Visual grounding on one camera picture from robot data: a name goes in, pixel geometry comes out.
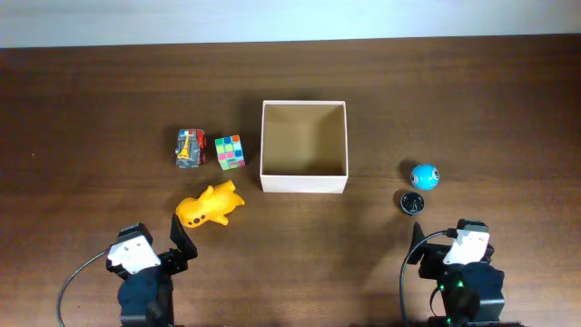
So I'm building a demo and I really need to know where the blue ball with eyes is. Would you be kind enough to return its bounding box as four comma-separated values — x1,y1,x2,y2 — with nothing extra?
410,164,439,191

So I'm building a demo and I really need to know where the yellow rubber toy animal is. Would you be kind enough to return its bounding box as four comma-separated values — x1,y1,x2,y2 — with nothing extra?
175,180,245,228

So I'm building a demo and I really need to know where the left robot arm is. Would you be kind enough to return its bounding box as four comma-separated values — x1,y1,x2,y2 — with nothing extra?
106,215,198,327

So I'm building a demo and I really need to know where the white cardboard box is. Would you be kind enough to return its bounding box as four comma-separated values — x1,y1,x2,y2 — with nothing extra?
260,100,349,193

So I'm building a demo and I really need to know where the red grey toy truck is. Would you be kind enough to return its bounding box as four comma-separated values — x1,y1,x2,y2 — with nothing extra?
175,129,206,169

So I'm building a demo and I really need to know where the colourful puzzle cube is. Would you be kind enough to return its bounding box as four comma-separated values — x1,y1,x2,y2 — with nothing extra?
214,134,246,170

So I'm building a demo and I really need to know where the small black round toy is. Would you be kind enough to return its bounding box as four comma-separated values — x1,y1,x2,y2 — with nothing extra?
399,192,425,216

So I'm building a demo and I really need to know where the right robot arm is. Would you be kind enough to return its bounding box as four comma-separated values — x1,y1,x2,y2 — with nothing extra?
402,219,505,327

